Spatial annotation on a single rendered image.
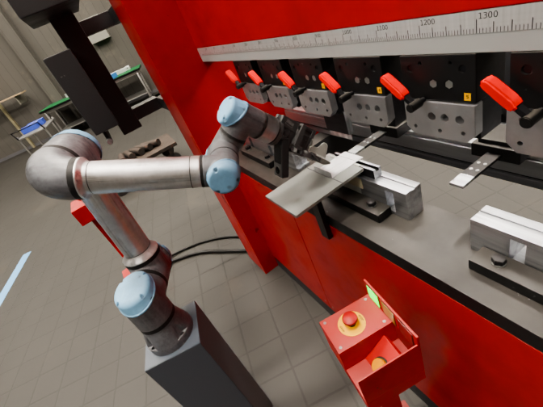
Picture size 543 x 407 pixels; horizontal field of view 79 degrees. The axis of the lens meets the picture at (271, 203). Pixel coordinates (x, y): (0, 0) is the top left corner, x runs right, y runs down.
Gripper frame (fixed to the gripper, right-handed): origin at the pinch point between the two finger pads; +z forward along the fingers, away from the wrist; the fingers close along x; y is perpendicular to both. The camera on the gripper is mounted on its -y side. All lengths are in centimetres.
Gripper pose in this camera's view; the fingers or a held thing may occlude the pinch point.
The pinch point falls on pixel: (319, 161)
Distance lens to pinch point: 103.7
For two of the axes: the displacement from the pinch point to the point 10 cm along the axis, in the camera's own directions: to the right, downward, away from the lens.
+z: 7.8, 2.4, 5.8
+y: 3.9, -9.1, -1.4
